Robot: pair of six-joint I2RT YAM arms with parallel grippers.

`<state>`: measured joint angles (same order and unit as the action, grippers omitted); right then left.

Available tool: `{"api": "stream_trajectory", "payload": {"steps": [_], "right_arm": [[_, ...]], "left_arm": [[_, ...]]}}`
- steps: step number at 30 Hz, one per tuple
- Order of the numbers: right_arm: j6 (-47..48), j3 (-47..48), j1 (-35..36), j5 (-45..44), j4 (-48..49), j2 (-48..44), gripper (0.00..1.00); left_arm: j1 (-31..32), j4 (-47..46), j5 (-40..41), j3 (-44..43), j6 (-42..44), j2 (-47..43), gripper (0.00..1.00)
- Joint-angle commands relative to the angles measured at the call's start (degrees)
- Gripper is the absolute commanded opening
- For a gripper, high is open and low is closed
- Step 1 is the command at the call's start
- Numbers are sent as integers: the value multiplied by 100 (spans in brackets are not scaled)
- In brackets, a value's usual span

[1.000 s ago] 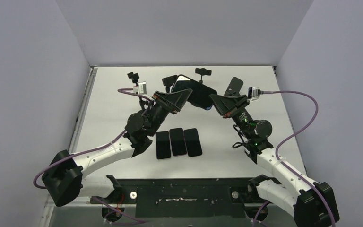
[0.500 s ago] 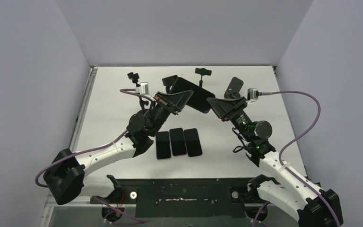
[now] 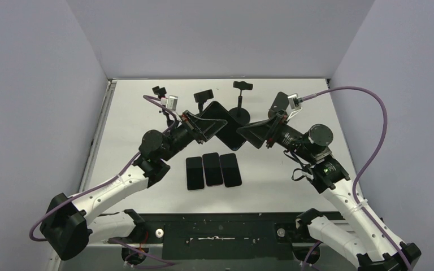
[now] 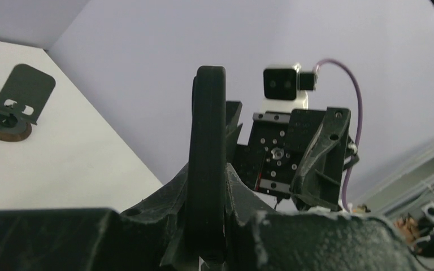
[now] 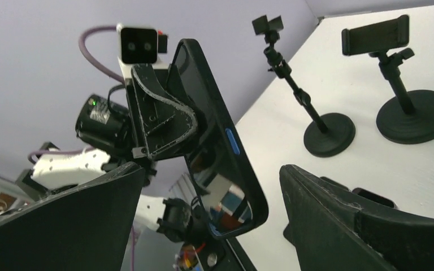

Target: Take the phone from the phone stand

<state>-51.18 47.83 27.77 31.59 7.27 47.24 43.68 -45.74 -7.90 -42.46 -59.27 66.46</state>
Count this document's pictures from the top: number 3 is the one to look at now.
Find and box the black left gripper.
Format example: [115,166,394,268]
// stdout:
[160,110,227,162]

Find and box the black ball-joint phone stand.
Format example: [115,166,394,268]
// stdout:
[193,89,214,113]

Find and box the black round-base phone stand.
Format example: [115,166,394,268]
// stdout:
[229,81,253,125]

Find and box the purple cased phone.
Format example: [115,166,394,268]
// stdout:
[202,152,224,187]

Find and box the silver-edged black phone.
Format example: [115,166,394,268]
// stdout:
[185,156,205,191]

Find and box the black bent-arm phone stand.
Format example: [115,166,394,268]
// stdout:
[152,86,173,127]

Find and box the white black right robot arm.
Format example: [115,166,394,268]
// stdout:
[237,111,422,270]

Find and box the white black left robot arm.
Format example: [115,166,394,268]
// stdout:
[38,111,228,260]

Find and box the brown-base small phone stand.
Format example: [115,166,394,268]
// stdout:
[267,91,289,118]

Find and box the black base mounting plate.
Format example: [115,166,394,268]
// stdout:
[108,212,353,261]

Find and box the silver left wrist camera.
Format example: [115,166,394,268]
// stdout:
[160,95,179,112]

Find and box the black thin cable loop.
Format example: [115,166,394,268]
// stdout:
[282,149,315,182]

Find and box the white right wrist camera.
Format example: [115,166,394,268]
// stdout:
[288,93,303,120]

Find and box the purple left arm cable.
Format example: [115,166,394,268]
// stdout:
[28,95,180,243]

